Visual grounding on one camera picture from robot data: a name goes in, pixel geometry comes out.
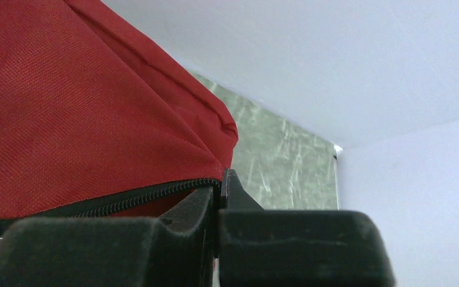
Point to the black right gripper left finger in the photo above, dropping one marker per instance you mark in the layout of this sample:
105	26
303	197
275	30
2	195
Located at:
176	249

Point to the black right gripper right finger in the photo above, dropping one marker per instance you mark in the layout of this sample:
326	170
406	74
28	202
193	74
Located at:
259	247

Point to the red student backpack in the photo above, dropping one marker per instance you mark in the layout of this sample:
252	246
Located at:
98	121

